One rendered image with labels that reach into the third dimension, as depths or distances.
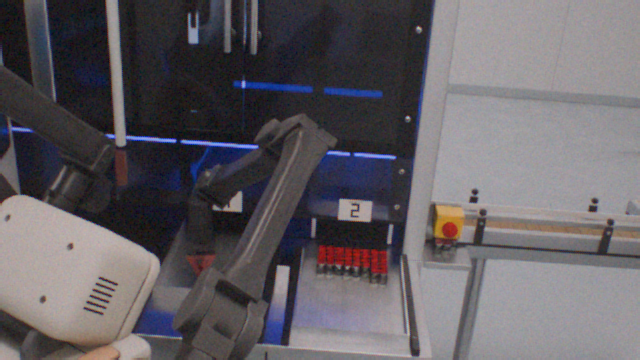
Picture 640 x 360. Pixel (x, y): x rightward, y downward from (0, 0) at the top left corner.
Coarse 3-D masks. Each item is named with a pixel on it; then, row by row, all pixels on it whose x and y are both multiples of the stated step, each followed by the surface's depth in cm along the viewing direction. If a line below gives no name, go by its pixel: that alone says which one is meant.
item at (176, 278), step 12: (180, 228) 182; (180, 240) 183; (216, 240) 184; (228, 240) 185; (168, 252) 171; (180, 252) 177; (216, 252) 178; (228, 252) 179; (168, 264) 171; (180, 264) 172; (216, 264) 173; (168, 276) 167; (180, 276) 167; (192, 276) 167; (156, 288) 157; (168, 288) 157; (180, 288) 157; (264, 288) 163
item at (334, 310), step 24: (312, 264) 176; (312, 288) 166; (336, 288) 167; (360, 288) 167; (384, 288) 168; (312, 312) 157; (336, 312) 158; (360, 312) 158; (384, 312) 159; (312, 336) 148; (336, 336) 147; (360, 336) 147; (384, 336) 146; (408, 336) 146
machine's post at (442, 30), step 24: (456, 0) 152; (432, 24) 155; (456, 24) 155; (432, 48) 157; (432, 72) 160; (432, 96) 162; (432, 120) 165; (432, 144) 167; (432, 168) 170; (408, 216) 176; (408, 240) 179
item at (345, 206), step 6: (342, 204) 175; (348, 204) 175; (360, 204) 175; (366, 204) 175; (342, 210) 176; (348, 210) 176; (360, 210) 175; (366, 210) 175; (342, 216) 176; (348, 216) 176; (360, 216) 176; (366, 216) 176
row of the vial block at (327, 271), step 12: (324, 264) 169; (336, 264) 169; (348, 264) 169; (360, 264) 169; (372, 264) 169; (384, 264) 170; (324, 276) 171; (336, 276) 170; (348, 276) 170; (360, 276) 170
